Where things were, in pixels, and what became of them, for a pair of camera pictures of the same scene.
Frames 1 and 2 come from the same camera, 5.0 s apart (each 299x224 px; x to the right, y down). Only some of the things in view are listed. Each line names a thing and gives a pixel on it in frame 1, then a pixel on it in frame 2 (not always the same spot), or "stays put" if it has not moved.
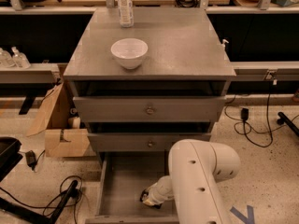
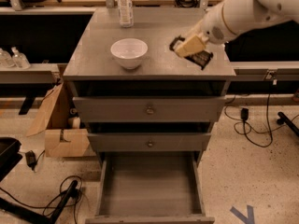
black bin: [9, 156] stays put
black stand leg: [284, 119] stays put
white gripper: [153, 194] to [213, 27]
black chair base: [29, 214] stays put
